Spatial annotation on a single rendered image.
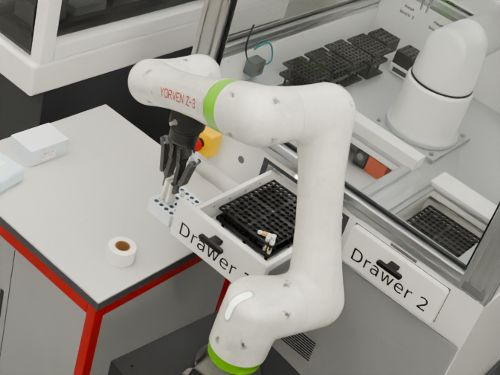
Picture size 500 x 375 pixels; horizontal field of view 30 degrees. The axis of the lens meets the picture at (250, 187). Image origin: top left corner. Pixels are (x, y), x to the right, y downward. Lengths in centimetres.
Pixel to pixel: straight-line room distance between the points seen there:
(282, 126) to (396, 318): 81
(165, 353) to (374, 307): 65
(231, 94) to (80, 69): 107
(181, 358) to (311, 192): 46
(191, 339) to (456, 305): 66
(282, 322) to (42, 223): 75
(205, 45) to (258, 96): 77
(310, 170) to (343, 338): 77
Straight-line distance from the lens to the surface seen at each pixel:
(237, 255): 220
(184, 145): 231
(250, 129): 178
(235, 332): 190
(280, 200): 241
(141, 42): 298
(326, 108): 186
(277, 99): 179
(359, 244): 238
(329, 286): 197
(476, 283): 227
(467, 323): 233
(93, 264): 229
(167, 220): 244
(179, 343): 209
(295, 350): 270
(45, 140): 257
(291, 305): 192
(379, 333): 249
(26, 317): 250
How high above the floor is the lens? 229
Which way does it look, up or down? 35 degrees down
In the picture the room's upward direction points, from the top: 18 degrees clockwise
